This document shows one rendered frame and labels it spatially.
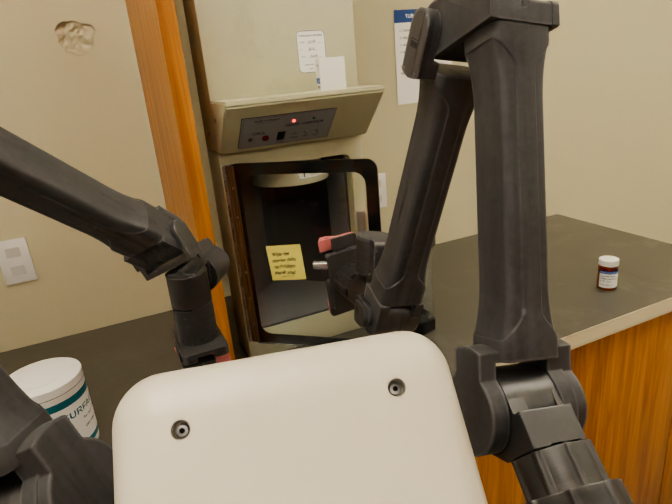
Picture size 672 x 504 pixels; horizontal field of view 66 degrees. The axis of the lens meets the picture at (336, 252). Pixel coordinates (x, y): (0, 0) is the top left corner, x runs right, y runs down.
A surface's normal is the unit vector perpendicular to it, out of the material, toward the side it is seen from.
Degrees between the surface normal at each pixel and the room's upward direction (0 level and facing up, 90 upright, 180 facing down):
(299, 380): 40
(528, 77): 73
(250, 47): 90
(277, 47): 90
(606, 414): 90
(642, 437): 90
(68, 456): 67
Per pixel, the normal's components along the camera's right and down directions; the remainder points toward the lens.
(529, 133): 0.33, 0.00
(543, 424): 0.25, -0.58
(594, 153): 0.42, 0.27
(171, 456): 0.09, -0.40
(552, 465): -0.46, -0.40
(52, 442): 0.87, -0.40
